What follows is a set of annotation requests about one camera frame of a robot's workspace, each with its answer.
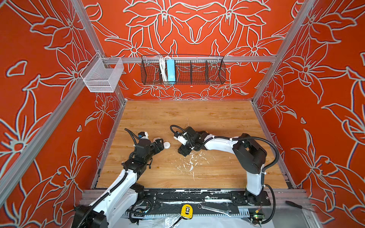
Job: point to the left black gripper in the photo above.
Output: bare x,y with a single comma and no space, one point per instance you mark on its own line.
160,145

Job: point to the silver wrench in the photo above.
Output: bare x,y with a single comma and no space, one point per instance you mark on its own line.
224,212

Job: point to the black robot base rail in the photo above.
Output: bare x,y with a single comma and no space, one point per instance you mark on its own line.
169,202

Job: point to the black wire wall basket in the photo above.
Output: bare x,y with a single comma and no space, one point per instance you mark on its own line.
189,70

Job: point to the clear mesh wall basket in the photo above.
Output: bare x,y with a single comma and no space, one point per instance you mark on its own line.
102,75

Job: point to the white earbuds charging case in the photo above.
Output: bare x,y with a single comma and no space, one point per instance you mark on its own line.
166,145

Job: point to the black handled screwdriver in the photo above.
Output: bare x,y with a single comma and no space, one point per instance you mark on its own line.
292,204

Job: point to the light blue box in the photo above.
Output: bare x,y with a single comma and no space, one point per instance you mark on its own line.
170,63

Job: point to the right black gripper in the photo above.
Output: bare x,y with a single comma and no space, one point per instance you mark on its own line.
181,150

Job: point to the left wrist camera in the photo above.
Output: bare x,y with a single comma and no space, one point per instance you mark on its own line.
143,135

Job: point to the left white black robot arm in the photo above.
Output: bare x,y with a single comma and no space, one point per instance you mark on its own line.
124,192

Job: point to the yellow tape measure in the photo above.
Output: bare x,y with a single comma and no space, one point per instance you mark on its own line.
187,211

